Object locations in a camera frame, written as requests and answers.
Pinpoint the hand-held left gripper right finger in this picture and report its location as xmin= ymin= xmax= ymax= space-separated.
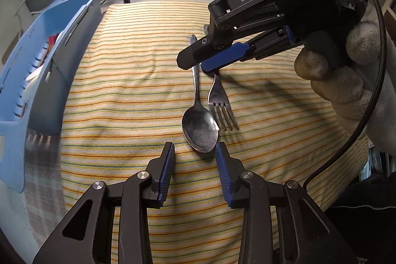
xmin=215 ymin=142 xmax=359 ymax=264

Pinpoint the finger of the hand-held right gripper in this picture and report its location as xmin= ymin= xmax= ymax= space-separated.
xmin=176 ymin=34 xmax=237 ymax=70
xmin=200 ymin=43 xmax=257 ymax=72

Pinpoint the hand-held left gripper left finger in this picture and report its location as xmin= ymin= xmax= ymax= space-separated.
xmin=32 ymin=142 xmax=176 ymax=264

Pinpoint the metal fork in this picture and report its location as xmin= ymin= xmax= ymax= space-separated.
xmin=202 ymin=24 xmax=240 ymax=132

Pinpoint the metal spoon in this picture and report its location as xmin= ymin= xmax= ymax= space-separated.
xmin=181 ymin=34 xmax=220 ymax=154

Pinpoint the blue plastic cutlery basket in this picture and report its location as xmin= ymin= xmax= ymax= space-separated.
xmin=0 ymin=0 xmax=113 ymax=194

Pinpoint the white ceramic spoon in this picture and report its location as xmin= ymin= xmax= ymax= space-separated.
xmin=24 ymin=64 xmax=47 ymax=100

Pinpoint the person's right hand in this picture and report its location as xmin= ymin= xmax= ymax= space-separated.
xmin=294 ymin=20 xmax=386 ymax=136

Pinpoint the striped yellow cloth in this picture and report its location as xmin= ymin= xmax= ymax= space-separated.
xmin=60 ymin=0 xmax=370 ymax=264

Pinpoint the person's dark clothing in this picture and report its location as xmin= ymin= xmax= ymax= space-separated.
xmin=322 ymin=171 xmax=396 ymax=264

